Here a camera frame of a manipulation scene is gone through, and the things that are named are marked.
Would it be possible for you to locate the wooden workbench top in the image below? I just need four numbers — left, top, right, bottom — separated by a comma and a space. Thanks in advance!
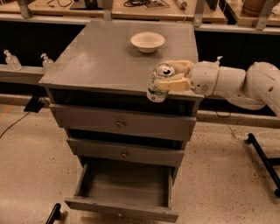
0, 0, 280, 28

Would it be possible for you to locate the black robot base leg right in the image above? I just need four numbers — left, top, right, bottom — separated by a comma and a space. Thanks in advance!
246, 133, 280, 198

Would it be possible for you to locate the grey middle drawer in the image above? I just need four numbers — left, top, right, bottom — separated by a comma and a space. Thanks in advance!
67, 138, 184, 167

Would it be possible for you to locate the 7up soda can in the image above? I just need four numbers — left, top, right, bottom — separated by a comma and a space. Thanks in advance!
146, 63, 175, 102

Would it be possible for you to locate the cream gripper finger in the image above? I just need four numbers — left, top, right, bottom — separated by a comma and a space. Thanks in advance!
154, 73, 191, 92
159, 60, 194, 75

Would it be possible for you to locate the white pump lotion bottle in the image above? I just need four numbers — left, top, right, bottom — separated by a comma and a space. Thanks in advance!
215, 56, 223, 65

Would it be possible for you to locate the white paper bowl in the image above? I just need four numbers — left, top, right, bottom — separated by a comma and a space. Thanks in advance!
130, 32, 165, 53

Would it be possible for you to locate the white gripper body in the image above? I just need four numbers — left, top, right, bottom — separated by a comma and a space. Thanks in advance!
190, 61, 220, 96

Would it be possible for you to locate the grey wooden drawer cabinet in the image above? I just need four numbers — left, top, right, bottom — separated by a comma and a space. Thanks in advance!
38, 19, 205, 177

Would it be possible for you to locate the grey top drawer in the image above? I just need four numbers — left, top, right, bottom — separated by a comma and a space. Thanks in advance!
50, 104, 196, 141

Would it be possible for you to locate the grey open bottom drawer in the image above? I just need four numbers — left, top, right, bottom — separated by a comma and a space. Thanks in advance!
65, 160, 179, 222

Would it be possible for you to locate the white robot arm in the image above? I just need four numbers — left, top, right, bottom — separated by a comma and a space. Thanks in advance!
150, 60, 280, 117

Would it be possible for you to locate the black floor cable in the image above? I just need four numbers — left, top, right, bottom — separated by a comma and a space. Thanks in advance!
0, 111, 30, 139

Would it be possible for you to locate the black cable bundle on bench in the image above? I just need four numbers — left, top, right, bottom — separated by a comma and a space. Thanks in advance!
123, 0, 171, 9

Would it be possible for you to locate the grey metal shelf rail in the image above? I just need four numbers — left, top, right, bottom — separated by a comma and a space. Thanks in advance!
0, 64, 280, 105

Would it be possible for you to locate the black floor box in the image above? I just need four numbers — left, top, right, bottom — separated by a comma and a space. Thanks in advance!
24, 96, 44, 113

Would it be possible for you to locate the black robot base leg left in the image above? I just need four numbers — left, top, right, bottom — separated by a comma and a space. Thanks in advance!
45, 203, 61, 224

